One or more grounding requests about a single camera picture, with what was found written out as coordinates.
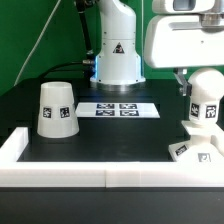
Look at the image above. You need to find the white U-shaped fence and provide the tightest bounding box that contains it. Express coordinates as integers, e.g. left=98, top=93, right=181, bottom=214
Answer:
left=0, top=127, right=224, bottom=188

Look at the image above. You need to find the white tag sheet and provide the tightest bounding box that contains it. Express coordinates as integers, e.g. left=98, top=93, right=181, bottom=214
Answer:
left=76, top=102, right=160, bottom=119

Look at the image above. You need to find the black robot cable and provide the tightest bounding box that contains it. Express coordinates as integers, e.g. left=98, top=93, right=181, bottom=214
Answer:
left=39, top=0, right=97, bottom=81

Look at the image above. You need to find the white lamp shade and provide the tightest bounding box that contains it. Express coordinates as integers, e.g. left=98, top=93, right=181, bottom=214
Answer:
left=37, top=82, right=79, bottom=138

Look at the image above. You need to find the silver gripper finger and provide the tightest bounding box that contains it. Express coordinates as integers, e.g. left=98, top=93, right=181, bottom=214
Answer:
left=173, top=68, right=192, bottom=96

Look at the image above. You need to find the white lamp bulb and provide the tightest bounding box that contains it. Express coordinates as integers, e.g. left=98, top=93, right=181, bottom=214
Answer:
left=189, top=68, right=224, bottom=126

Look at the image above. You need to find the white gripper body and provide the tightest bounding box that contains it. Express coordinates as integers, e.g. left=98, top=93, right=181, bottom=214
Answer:
left=144, top=0, right=224, bottom=68

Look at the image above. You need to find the white lamp base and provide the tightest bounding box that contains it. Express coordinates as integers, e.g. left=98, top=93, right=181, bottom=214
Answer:
left=168, top=121, right=224, bottom=163

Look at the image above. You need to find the white thin cable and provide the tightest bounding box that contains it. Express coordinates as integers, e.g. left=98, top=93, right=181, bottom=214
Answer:
left=13, top=0, right=63, bottom=88

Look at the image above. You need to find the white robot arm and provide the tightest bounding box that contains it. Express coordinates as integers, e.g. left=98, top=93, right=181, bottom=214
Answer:
left=74, top=0, right=224, bottom=96

